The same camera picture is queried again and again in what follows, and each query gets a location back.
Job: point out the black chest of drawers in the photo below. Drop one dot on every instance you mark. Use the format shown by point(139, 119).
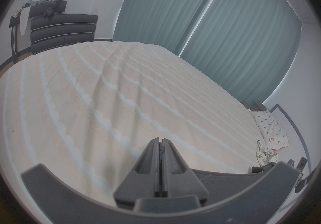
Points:
point(62, 32)

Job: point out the pink garment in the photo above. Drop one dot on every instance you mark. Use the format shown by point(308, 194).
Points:
point(272, 152)

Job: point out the blue-green curtain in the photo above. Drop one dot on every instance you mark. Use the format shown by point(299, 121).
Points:
point(163, 4)
point(245, 42)

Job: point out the white printed pyjama top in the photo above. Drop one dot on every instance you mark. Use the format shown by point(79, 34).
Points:
point(262, 154)

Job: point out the black T-shirt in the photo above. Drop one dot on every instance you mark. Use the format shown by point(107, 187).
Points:
point(225, 179)

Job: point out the grey bedside table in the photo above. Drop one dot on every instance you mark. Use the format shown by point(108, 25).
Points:
point(253, 105)

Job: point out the white garment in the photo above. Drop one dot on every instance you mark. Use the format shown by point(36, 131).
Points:
point(24, 21)

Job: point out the bed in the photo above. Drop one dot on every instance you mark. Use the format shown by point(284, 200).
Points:
point(100, 97)

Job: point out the dark grey garment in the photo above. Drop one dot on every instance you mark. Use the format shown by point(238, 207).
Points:
point(54, 7)

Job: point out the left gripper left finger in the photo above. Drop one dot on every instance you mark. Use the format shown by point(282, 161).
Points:
point(140, 177)

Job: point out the pale printed garment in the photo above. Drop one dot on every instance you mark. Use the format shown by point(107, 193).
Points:
point(18, 11)

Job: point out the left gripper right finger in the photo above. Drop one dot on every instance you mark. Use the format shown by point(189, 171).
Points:
point(180, 177)

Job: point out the white printed pillow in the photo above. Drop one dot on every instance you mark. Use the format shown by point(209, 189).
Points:
point(272, 127)

